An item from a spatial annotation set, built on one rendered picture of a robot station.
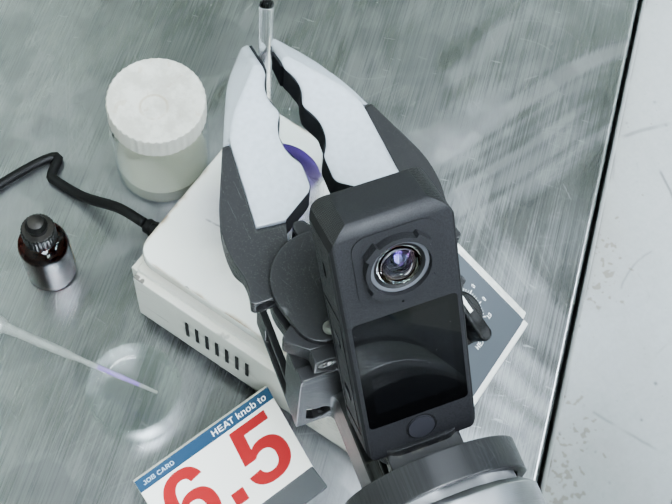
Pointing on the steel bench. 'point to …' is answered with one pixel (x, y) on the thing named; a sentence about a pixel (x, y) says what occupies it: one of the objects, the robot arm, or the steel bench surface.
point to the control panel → (484, 360)
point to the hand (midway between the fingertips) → (267, 59)
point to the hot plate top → (202, 253)
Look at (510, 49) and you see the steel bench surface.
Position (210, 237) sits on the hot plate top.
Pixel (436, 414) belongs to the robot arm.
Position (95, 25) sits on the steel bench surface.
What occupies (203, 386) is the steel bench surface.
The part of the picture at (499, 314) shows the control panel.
